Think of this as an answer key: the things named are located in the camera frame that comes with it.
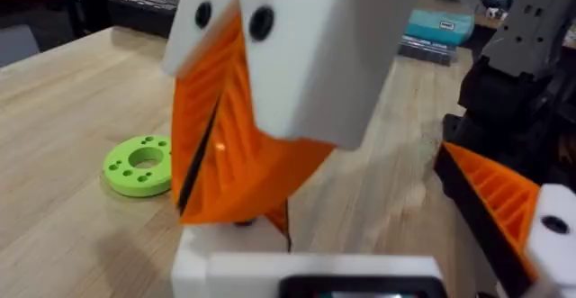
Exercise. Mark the black tool case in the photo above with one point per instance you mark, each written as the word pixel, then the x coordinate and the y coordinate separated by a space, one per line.
pixel 144 5

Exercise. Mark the teal box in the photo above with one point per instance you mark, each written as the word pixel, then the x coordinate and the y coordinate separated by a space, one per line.
pixel 438 27

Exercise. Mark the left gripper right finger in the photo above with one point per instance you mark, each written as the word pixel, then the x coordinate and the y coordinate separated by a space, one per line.
pixel 504 199

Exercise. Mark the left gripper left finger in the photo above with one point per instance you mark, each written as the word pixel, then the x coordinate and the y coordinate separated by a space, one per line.
pixel 193 266

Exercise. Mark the dark flat box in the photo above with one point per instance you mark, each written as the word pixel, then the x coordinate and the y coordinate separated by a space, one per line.
pixel 427 50

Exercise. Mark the green disc with holes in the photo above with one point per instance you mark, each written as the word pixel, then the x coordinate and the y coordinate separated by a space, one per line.
pixel 130 172

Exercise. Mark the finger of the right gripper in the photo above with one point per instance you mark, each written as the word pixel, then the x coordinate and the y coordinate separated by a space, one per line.
pixel 193 109
pixel 315 64

